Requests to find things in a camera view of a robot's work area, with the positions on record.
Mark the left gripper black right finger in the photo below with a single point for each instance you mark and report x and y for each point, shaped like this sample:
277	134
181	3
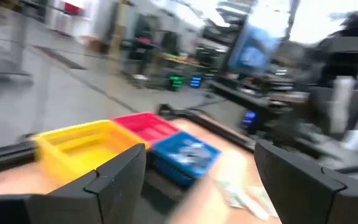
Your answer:
306	199

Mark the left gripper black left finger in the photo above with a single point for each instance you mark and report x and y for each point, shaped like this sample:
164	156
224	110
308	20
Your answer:
73	208

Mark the white blue alcohol pad packet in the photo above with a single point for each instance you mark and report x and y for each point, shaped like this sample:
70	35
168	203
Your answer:
182	158
197	149

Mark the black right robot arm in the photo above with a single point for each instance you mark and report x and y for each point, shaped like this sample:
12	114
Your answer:
346	56

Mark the white paper packet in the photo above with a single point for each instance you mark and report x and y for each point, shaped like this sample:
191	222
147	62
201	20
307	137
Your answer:
266	199

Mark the yellow slotted plastic basket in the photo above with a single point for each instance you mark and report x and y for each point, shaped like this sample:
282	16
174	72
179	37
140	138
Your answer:
73	146

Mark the white green bandage packet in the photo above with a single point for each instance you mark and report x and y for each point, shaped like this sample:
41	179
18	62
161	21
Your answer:
244	202

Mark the black slotted plastic basket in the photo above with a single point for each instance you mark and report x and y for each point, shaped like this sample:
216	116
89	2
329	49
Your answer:
160	202

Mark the blue slotted plastic basket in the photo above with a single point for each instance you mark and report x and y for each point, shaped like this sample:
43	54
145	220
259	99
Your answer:
163	149

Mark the red slotted plastic basket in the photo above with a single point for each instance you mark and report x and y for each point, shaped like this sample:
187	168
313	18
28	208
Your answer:
145	126

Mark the dark floor mat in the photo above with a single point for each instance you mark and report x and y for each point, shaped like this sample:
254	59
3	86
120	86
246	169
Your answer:
57	57

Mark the monitor with blue screen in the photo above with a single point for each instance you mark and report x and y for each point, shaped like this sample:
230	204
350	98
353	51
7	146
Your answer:
252	53

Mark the blue lit computer case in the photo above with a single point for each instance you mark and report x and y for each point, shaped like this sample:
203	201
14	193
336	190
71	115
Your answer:
195	81

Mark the green lit computer case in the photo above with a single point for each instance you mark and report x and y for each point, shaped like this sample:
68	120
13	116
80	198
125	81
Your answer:
176	82

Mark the cardboard box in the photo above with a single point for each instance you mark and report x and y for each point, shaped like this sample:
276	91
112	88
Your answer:
96	45

